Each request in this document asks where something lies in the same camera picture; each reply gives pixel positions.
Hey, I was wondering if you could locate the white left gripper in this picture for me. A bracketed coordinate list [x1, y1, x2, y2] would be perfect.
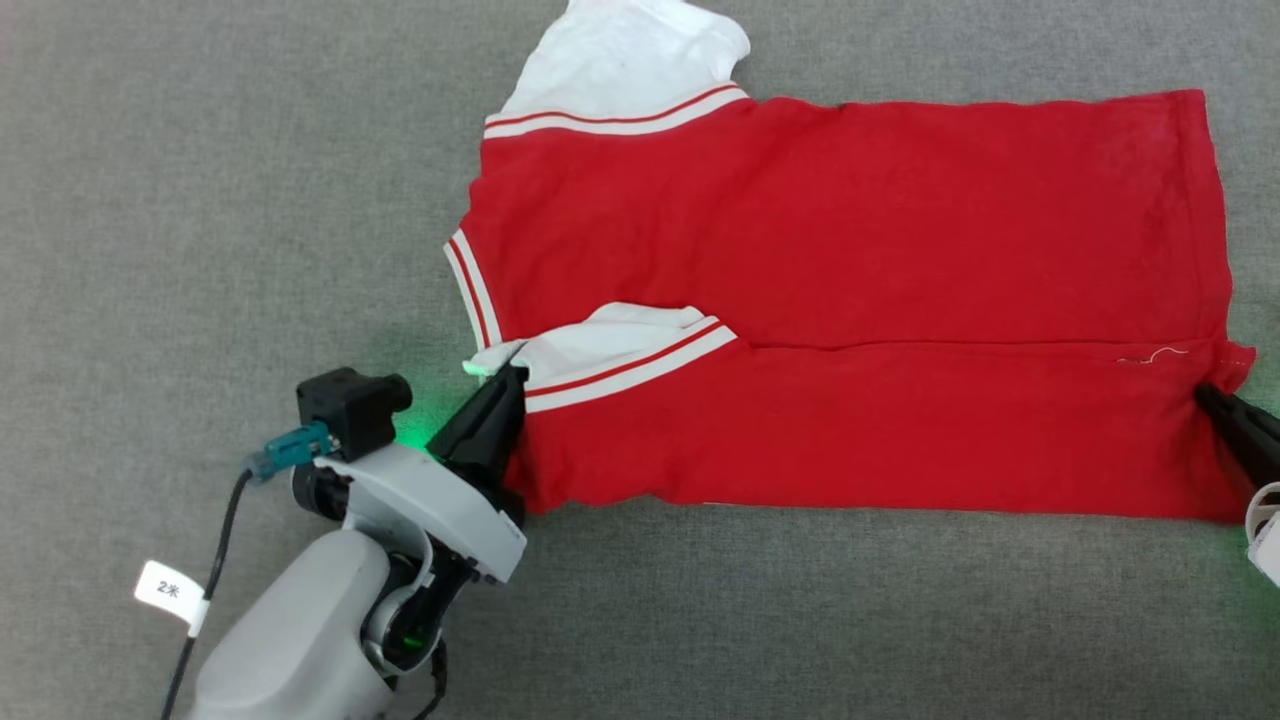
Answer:
[292, 366, 531, 586]

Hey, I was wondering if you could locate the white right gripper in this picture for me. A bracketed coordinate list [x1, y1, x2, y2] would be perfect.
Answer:
[1193, 383, 1280, 589]

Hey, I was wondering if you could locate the red and white shirt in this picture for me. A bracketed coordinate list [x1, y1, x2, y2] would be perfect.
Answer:
[443, 0, 1257, 526]

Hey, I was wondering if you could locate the teal left camera connector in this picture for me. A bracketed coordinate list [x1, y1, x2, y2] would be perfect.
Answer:
[247, 420, 333, 483]

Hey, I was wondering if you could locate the black left camera cable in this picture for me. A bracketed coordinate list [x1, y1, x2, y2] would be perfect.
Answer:
[160, 468, 256, 720]

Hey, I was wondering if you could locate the white cable label tag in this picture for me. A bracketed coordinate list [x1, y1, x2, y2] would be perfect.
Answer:
[134, 560, 211, 638]

